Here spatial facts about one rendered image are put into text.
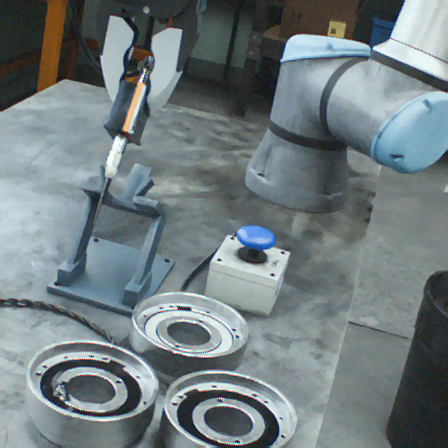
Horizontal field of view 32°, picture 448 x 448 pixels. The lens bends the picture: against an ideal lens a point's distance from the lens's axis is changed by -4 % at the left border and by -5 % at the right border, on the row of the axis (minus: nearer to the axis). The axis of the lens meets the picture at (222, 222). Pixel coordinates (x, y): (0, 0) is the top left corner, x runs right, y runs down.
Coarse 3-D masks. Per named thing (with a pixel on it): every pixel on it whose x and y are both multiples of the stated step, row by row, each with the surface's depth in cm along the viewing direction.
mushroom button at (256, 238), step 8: (240, 232) 83; (248, 232) 83; (256, 232) 83; (264, 232) 83; (240, 240) 82; (248, 240) 82; (256, 240) 82; (264, 240) 82; (272, 240) 83; (248, 248) 84; (256, 248) 82; (264, 248) 82
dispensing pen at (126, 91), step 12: (144, 60) 74; (144, 72) 74; (120, 84) 72; (132, 84) 72; (120, 96) 72; (132, 96) 72; (120, 108) 72; (108, 120) 72; (120, 120) 72; (108, 132) 73; (120, 132) 72; (120, 144) 73; (120, 156) 73; (108, 168) 73; (108, 180) 72; (96, 216) 72
